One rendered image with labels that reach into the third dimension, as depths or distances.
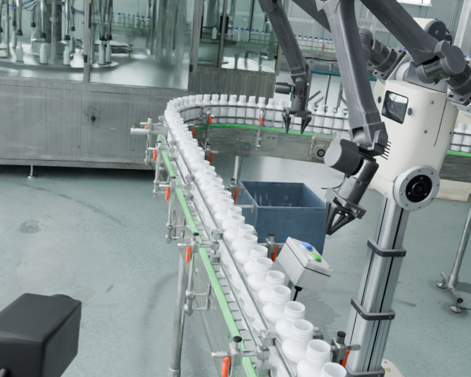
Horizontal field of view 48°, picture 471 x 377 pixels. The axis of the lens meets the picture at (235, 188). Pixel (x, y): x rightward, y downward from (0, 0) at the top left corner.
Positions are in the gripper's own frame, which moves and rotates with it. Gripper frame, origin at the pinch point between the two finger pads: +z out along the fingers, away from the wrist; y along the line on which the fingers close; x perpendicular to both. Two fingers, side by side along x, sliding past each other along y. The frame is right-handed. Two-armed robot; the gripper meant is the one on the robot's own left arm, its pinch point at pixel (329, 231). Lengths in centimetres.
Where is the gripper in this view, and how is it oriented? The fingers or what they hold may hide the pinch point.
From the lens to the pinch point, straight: 131.0
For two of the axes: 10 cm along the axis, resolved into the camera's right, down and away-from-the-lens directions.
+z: -4.4, 8.7, 2.1
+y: 2.4, 3.4, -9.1
